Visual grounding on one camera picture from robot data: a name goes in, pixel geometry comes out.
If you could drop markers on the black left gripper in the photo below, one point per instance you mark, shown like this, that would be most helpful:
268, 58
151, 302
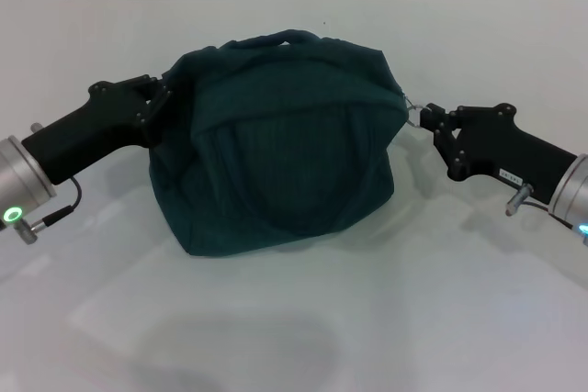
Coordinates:
92, 126

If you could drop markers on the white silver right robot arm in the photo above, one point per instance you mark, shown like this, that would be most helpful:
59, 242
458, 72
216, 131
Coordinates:
572, 194

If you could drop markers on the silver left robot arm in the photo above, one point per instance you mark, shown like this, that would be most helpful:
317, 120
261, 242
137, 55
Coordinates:
23, 176

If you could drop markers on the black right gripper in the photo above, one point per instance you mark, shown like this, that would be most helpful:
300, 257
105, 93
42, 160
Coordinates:
500, 144

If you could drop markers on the dark teal lunch bag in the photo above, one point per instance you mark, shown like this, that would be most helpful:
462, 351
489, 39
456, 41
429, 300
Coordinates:
285, 148

